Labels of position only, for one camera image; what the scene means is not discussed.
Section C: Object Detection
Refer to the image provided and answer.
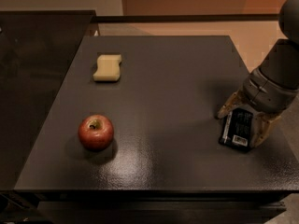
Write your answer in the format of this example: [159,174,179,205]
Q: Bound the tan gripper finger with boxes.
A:
[249,112,281,148]
[216,90,246,119]

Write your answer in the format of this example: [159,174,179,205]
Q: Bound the dark blue rxbar wrapper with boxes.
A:
[219,108,253,152]

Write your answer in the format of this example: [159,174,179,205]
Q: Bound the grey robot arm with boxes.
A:
[217,0,299,150]

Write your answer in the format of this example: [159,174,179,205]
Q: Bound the yellow sponge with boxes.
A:
[93,54,121,82]

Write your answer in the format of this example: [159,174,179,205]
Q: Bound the red apple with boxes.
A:
[78,115,114,151]

